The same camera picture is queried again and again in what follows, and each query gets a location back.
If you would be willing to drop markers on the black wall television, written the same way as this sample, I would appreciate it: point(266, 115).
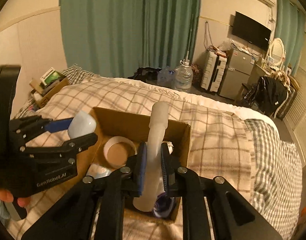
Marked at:
point(251, 31)

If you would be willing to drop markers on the bedside cardboard box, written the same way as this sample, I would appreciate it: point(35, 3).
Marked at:
point(42, 99)

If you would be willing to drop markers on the white oval mirror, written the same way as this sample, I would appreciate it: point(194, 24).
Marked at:
point(276, 53)

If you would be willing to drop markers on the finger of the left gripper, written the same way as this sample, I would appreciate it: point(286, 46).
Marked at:
point(58, 125)
point(77, 145)

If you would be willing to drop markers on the green checked bed sheet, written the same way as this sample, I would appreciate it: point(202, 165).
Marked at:
point(278, 178)

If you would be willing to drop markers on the brown cardboard box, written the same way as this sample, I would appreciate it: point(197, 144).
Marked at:
point(134, 127)

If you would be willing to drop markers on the small water bottle pack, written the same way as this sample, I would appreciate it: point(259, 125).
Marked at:
point(165, 77)

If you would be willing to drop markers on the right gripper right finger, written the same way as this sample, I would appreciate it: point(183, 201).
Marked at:
point(211, 208)

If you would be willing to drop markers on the large clear water jug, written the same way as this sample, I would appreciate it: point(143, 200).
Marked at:
point(183, 77)

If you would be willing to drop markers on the green curtain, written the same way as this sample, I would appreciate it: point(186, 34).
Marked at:
point(113, 38)
point(290, 28)

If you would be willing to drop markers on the dark blue round object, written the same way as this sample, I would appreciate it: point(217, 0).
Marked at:
point(163, 206)

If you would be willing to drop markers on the black jacket on chair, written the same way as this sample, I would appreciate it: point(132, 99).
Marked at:
point(270, 96)

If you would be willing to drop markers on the white long tube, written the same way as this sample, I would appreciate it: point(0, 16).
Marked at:
point(157, 126)

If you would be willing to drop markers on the green white carton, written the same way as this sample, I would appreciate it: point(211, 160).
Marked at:
point(51, 76)

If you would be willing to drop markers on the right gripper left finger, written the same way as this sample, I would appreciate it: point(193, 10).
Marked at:
point(93, 207)

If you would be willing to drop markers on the white suitcase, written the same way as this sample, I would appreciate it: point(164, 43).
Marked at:
point(213, 71)

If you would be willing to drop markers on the white tape roll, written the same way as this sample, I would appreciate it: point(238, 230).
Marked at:
point(117, 150)

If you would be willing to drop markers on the plaid beige blanket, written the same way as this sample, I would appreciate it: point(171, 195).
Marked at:
point(220, 141)

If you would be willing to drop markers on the green curtain at right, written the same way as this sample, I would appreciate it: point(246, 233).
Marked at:
point(290, 28)

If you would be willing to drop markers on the white round bottle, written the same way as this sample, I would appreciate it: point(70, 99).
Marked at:
point(82, 124)

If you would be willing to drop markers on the person's left hand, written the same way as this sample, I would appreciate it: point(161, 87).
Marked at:
point(6, 196)

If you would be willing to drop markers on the grey mini fridge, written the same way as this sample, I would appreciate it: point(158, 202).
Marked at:
point(237, 72)

